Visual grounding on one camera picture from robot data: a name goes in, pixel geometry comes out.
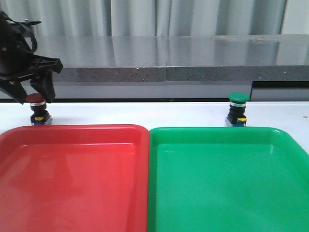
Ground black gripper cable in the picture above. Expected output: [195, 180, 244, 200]
[0, 11, 42, 54]

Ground white pleated curtain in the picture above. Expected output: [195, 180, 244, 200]
[0, 0, 309, 36]

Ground green mushroom push button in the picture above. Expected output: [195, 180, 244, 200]
[225, 92, 250, 127]

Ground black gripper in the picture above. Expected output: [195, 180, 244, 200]
[0, 11, 63, 104]

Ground red plastic tray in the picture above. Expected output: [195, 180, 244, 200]
[0, 125, 149, 232]

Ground green plastic tray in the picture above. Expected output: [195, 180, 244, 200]
[147, 127, 309, 232]

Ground red mushroom push button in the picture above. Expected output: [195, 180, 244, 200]
[26, 92, 53, 126]

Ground grey granite counter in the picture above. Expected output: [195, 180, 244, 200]
[37, 35, 309, 102]

